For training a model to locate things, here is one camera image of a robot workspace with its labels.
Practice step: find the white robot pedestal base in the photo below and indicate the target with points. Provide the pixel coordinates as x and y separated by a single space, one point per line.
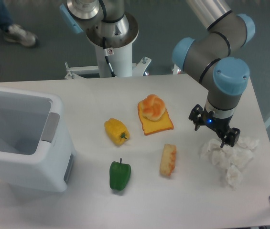
113 43

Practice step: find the yellow bell pepper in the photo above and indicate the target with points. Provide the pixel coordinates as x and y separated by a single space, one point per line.
116 131

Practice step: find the grey white sneaker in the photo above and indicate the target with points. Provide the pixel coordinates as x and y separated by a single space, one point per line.
17 34

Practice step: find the square toast bread slice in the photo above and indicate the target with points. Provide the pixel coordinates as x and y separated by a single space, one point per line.
151 127

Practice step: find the green bell pepper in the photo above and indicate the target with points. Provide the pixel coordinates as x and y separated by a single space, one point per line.
119 175

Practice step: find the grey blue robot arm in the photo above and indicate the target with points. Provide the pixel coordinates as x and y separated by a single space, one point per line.
207 61

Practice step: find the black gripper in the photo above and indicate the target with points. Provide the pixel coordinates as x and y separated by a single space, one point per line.
199 117

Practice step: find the rectangular orange bread stick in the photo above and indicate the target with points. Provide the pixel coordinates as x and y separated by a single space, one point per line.
167 164

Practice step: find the crumpled white paper tissue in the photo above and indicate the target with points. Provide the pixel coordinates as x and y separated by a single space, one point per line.
231 161

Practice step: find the white plastic trash bin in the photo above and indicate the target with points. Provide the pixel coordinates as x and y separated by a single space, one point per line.
36 150

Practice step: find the round knotted bread roll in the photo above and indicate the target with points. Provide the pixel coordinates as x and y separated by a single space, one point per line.
152 107

